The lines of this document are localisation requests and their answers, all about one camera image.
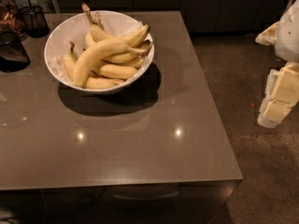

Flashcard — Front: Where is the brown jar with snacks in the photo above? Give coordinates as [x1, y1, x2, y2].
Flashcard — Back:
[0, 0, 26, 36]

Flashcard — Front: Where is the white ceramic bowl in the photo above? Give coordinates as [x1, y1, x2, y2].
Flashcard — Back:
[44, 10, 154, 94]

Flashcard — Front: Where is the middle yellow banana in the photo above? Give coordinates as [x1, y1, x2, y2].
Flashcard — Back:
[85, 32, 151, 63]

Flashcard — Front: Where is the large front yellow banana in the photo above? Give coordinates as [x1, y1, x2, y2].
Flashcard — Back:
[73, 38, 147, 87]

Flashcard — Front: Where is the black mesh pen cup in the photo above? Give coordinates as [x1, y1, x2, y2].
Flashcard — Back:
[20, 0, 50, 38]

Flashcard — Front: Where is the lower right yellow banana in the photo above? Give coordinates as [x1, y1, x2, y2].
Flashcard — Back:
[92, 63, 137, 80]

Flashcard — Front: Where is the dark glass container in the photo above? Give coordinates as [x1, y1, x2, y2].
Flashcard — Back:
[0, 31, 31, 72]

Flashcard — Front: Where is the left small yellow banana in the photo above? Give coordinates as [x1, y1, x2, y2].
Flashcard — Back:
[63, 42, 77, 79]

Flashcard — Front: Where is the top back yellow banana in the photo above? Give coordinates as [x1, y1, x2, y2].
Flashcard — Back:
[81, 3, 150, 47]

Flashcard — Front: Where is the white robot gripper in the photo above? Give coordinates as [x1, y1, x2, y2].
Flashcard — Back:
[255, 0, 299, 128]

